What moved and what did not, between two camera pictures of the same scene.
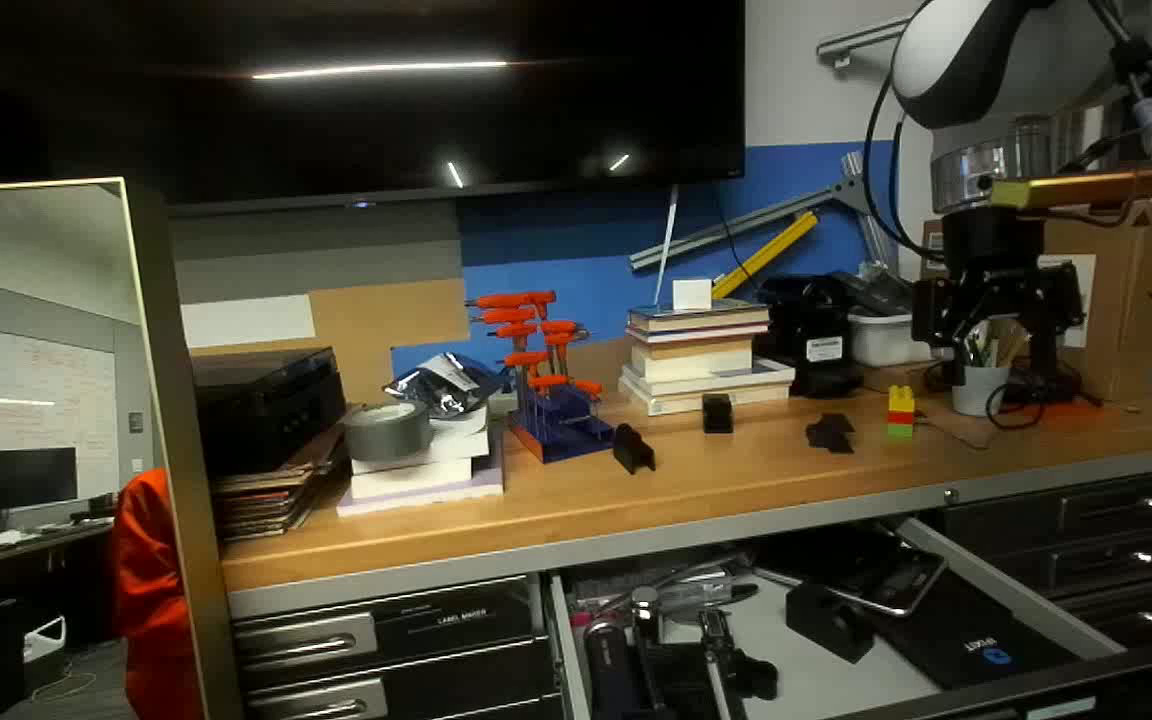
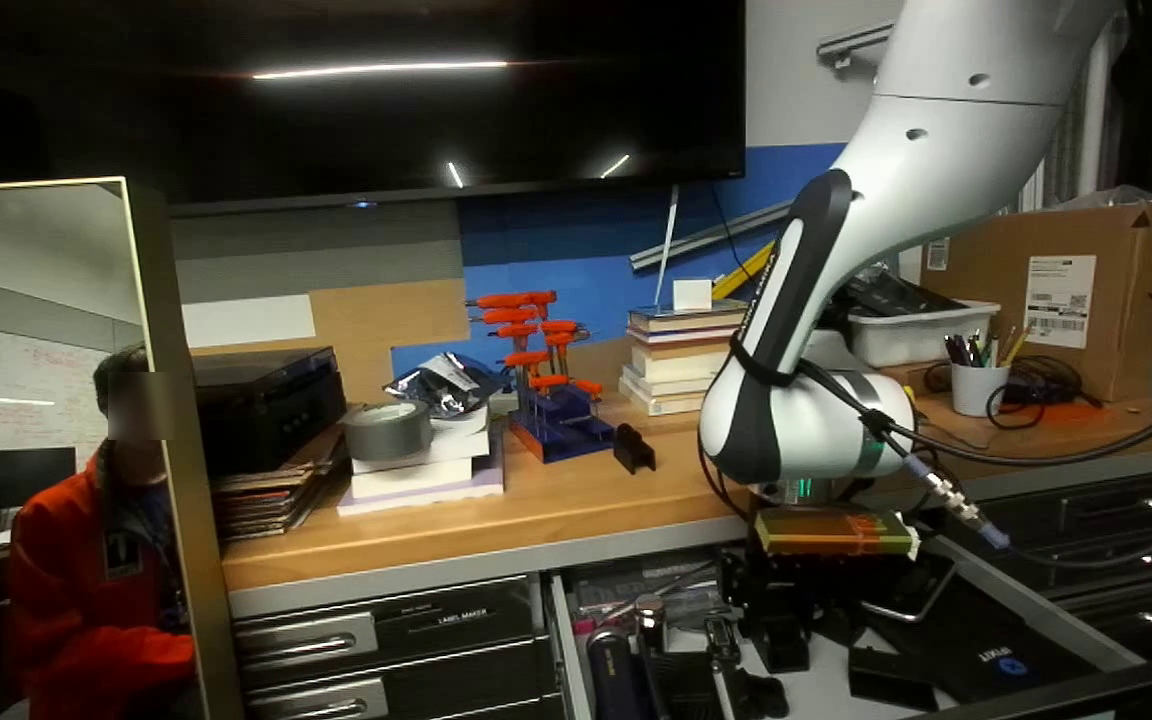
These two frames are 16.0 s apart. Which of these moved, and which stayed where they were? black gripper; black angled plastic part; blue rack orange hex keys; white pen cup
Moved: black gripper
Stayed: white pen cup; black angled plastic part; blue rack orange hex keys
